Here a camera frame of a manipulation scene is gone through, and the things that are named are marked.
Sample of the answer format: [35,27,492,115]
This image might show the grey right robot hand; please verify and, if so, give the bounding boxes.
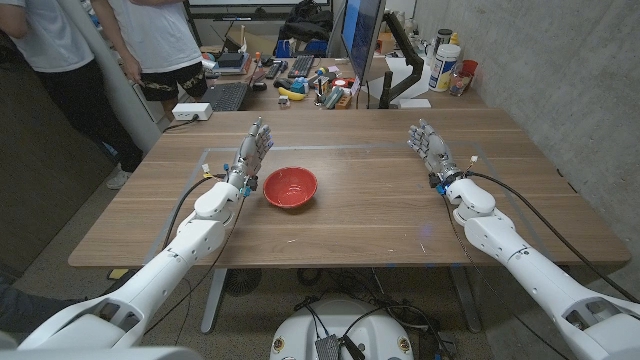
[407,118,466,187]

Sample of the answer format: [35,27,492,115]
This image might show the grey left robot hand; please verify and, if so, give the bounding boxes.
[225,116,275,191]

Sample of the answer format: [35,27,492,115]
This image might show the red bowl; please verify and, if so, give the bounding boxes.
[262,166,319,209]

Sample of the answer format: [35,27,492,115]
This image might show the black laptop keyboard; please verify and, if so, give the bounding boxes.
[199,81,250,112]

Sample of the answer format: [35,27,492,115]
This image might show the clear glass jar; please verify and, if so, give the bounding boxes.
[448,68,471,97]

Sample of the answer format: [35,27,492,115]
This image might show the white power strip box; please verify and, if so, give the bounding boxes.
[171,102,214,122]

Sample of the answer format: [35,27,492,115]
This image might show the yellow banana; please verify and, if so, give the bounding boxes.
[277,86,306,102]

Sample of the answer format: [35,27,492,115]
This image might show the large white labelled canister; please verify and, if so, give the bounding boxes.
[428,43,462,93]

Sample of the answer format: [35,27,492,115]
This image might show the black desktop keyboard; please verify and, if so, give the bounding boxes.
[287,54,316,80]

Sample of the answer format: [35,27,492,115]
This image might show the dark lidded bottle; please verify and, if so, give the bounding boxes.
[432,28,454,57]

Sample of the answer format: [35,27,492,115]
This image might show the blue bag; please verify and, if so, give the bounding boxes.
[273,38,329,58]

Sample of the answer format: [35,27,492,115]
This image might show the black round floor fan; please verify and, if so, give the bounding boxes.
[223,268,263,298]

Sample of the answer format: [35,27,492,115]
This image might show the computer monitor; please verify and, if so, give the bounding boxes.
[340,0,387,84]

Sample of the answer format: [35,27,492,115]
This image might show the black backpack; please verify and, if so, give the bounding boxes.
[277,0,335,44]

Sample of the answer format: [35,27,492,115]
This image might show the grey metal table leg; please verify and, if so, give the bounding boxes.
[200,268,229,335]
[448,264,483,334]

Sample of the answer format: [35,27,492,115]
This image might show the white slanted pole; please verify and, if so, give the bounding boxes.
[58,0,164,154]

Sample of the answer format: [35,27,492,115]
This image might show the person in camouflage shorts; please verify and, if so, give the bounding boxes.
[89,0,209,121]

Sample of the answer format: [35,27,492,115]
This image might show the white robot torso base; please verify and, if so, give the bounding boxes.
[269,298,415,360]

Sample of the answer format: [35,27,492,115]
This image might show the person in black trousers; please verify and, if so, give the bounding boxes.
[0,0,146,190]

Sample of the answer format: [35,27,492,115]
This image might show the seated person dark trousers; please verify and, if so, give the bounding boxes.
[0,272,96,346]

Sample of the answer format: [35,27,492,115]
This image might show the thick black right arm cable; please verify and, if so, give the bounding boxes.
[465,170,640,304]

